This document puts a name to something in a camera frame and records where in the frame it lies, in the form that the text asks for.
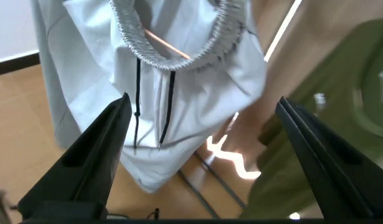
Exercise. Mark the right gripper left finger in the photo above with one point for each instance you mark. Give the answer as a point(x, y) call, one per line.
point(85, 174)

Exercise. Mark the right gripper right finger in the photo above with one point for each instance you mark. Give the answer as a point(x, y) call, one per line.
point(334, 174)

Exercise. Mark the green printed shirt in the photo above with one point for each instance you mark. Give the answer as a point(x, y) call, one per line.
point(334, 77)

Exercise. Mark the pale grey garment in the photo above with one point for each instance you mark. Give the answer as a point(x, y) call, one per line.
point(194, 102)

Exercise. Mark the pink clothes hanger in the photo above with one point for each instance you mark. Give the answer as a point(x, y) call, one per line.
point(166, 44)

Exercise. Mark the black clothes rack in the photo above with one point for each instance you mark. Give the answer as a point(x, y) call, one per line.
point(210, 174)

